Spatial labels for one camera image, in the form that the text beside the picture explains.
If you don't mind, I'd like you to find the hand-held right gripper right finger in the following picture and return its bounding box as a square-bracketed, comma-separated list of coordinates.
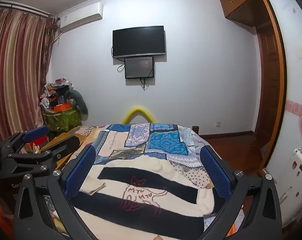
[198, 145, 283, 240]

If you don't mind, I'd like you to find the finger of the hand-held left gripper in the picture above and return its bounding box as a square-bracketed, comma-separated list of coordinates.
[6, 134, 80, 179]
[0, 126, 49, 155]

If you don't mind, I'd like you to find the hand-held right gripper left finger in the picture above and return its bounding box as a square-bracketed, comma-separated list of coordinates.
[13, 145, 103, 240]

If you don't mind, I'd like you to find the black and white striped sweater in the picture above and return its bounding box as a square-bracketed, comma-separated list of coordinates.
[72, 154, 215, 240]

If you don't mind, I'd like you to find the person's left forearm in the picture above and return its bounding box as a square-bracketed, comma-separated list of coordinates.
[0, 195, 15, 240]

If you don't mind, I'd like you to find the red box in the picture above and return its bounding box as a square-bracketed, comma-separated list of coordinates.
[33, 136, 49, 153]

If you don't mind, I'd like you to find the green patterned storage box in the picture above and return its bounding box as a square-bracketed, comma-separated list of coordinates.
[42, 109, 82, 132]

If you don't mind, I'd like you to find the peach floral blanket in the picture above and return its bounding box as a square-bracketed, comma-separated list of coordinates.
[68, 126, 106, 155]

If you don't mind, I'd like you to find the orange box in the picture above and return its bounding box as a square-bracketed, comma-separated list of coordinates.
[53, 103, 73, 112]

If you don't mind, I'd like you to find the pile of clutter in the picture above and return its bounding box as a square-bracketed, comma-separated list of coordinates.
[40, 76, 74, 112]

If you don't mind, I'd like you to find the grey checked bed sheet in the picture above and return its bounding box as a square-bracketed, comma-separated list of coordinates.
[180, 126, 218, 157]

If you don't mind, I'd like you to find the blue patchwork blanket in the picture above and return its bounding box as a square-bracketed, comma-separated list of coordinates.
[45, 123, 244, 240]

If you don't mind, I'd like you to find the striped satin curtain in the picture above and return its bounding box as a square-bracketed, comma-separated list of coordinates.
[0, 4, 59, 143]

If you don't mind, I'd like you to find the yellow foam tube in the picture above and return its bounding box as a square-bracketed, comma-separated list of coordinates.
[121, 106, 156, 125]

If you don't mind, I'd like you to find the brown wooden door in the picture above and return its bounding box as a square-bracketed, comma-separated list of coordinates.
[255, 26, 279, 142]

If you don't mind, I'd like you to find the small black monitor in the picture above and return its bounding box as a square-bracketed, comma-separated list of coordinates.
[124, 56, 155, 79]

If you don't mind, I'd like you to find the white air conditioner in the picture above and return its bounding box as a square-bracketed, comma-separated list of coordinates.
[58, 2, 104, 33]

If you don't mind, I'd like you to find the wooden overhead cabinet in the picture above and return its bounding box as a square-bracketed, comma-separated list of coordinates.
[219, 0, 281, 28]

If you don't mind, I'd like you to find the black hanging cable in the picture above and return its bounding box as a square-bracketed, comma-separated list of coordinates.
[140, 77, 150, 92]

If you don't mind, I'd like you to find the white curtain rail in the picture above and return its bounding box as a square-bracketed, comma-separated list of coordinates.
[0, 1, 52, 16]

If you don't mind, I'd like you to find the black wall television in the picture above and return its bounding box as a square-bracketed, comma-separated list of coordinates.
[112, 25, 166, 59]

